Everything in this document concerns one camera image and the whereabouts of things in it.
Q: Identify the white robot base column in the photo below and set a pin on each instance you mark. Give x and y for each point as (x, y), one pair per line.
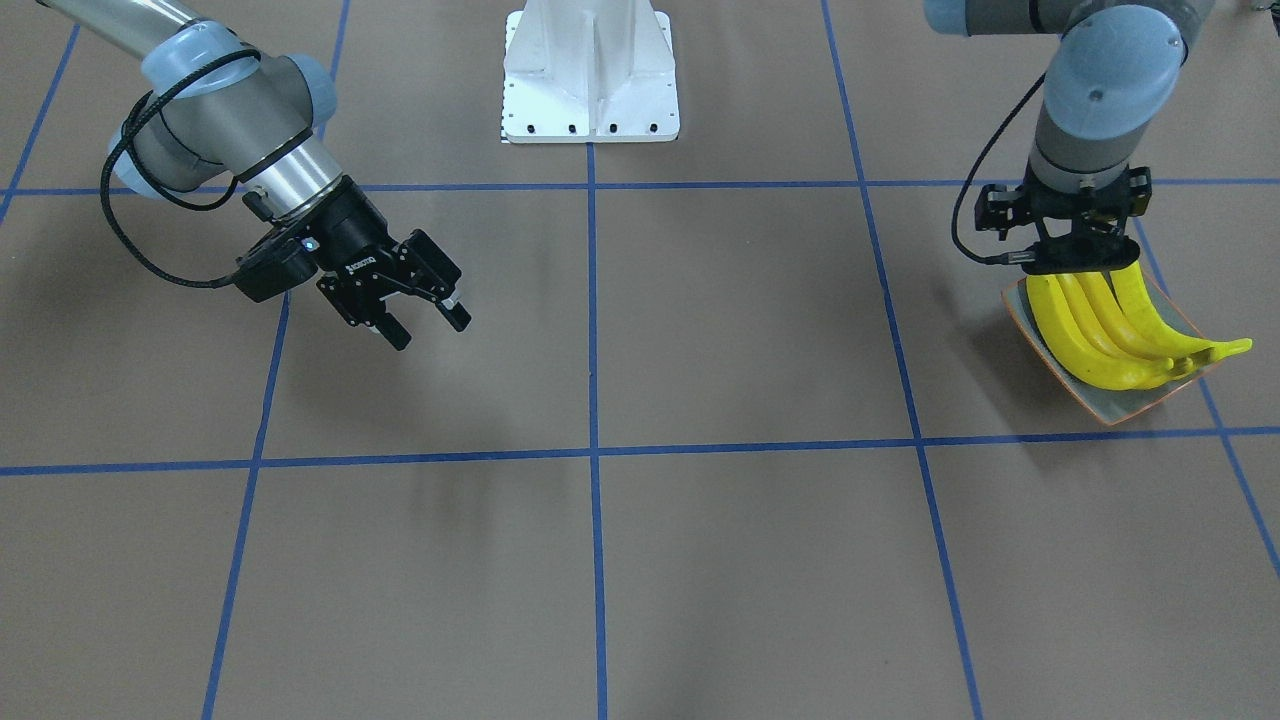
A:
(589, 72)

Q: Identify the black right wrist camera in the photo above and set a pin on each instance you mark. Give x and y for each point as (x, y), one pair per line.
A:
(273, 266)

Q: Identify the brown paper table mat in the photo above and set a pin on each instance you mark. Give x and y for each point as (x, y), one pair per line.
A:
(735, 434)

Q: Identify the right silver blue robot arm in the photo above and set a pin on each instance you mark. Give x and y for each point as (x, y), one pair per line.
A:
(223, 117)

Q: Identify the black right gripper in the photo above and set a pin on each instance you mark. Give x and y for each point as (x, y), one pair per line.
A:
(352, 237)

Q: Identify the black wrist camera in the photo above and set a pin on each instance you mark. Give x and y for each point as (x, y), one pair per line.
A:
(1100, 206)
(273, 266)

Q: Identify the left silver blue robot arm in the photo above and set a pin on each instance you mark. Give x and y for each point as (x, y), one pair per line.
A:
(1117, 64)

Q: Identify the square grey orange-rimmed plate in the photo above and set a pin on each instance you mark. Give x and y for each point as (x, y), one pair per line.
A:
(1108, 407)

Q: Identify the large yellow banana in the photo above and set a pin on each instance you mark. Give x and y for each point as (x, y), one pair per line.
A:
(1070, 346)

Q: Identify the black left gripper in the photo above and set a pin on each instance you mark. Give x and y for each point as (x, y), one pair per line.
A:
(1137, 197)

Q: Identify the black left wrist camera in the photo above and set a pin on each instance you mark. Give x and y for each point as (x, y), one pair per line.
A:
(1100, 206)

